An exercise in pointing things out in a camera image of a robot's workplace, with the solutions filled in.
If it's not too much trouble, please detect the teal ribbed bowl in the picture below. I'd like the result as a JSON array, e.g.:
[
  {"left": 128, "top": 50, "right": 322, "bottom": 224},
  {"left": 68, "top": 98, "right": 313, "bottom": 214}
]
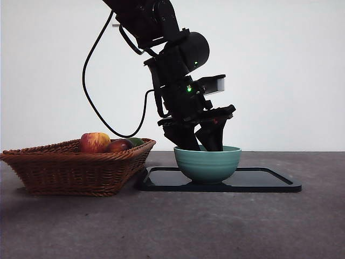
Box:
[{"left": 174, "top": 145, "right": 243, "bottom": 185}]

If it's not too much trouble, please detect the green fruit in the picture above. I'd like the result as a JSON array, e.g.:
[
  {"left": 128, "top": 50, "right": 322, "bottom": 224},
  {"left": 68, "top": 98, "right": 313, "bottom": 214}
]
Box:
[{"left": 126, "top": 137, "right": 146, "bottom": 148}]

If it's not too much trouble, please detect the dark rectangular tray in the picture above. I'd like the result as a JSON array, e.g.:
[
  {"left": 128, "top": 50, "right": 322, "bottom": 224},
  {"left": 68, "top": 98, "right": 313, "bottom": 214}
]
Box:
[{"left": 140, "top": 166, "right": 302, "bottom": 193}]

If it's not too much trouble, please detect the dark red plum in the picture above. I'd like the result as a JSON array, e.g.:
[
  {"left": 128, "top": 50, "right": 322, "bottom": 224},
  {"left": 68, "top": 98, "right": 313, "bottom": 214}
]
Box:
[{"left": 104, "top": 138, "right": 134, "bottom": 153}]

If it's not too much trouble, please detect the red yellow apple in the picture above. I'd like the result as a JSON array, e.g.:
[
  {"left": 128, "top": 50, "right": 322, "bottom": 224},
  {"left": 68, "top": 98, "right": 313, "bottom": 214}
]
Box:
[{"left": 79, "top": 132, "right": 112, "bottom": 154}]

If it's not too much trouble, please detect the brown wicker basket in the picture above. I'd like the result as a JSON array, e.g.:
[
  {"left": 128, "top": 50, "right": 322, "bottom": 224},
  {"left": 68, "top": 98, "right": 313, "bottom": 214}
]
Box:
[{"left": 0, "top": 138, "right": 157, "bottom": 197}]

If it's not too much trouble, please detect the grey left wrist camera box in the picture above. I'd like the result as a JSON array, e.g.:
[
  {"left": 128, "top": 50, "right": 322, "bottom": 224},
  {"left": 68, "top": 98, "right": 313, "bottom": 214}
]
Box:
[{"left": 194, "top": 74, "right": 226, "bottom": 97}]

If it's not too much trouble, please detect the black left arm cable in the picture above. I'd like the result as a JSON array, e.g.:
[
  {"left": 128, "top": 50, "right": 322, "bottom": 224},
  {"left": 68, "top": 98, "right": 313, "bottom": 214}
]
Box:
[{"left": 82, "top": 12, "right": 152, "bottom": 138}]

